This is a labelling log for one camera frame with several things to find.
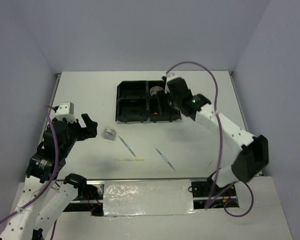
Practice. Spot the black four-compartment organizer tray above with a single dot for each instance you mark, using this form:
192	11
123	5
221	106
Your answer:
135	104

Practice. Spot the clear pen grey stripes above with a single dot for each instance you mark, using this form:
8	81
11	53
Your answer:
127	146

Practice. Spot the clear pen blue ink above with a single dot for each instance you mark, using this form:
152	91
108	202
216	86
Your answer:
165	159

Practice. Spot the large brown-core tape roll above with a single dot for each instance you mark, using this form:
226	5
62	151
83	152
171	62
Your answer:
155	89

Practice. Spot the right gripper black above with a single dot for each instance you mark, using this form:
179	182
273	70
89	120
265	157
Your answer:
169	93

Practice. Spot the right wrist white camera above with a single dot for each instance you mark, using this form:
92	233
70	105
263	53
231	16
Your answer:
167	78

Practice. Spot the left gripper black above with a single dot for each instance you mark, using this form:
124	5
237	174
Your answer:
89	131

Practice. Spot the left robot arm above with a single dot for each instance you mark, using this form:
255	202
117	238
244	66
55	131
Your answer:
32	219

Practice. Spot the aluminium rail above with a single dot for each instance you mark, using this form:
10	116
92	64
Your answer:
100	183

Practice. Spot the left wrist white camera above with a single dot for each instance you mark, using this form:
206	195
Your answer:
65	110

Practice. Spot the wrist white camera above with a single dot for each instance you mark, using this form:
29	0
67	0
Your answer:
65	110
167	78

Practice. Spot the silver tape roll in case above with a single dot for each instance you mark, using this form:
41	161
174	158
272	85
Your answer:
109	133

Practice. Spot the yellow-green clear pen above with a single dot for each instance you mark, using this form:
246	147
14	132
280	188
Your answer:
129	159

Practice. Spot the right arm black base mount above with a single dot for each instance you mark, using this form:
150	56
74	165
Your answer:
202	189

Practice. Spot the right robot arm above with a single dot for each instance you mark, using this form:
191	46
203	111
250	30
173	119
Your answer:
252	152

